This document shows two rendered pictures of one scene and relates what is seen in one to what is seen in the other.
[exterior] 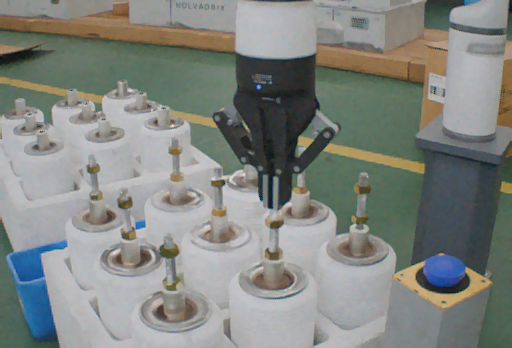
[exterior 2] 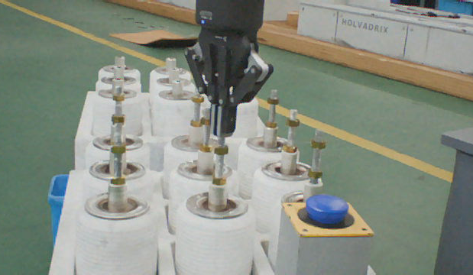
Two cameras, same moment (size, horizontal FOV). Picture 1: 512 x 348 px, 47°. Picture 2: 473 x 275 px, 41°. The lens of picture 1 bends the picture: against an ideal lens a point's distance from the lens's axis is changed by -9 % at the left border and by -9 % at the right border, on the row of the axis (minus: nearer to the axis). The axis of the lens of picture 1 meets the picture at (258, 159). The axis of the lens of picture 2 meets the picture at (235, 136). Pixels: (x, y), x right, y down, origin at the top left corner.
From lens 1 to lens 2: 30 cm
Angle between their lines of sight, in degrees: 20
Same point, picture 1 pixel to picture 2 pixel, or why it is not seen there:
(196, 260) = (174, 185)
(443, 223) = (464, 231)
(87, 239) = (97, 154)
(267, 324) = (194, 240)
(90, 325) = (67, 221)
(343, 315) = not seen: hidden behind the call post
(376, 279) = not seen: hidden behind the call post
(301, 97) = (239, 37)
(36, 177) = (102, 116)
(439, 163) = (464, 165)
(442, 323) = (300, 251)
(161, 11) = (327, 26)
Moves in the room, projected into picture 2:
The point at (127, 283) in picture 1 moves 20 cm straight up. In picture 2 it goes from (100, 185) to (101, 28)
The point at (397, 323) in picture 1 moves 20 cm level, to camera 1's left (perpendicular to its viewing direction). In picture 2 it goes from (280, 253) to (106, 211)
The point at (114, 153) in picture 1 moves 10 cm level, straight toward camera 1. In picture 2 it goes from (179, 111) to (166, 124)
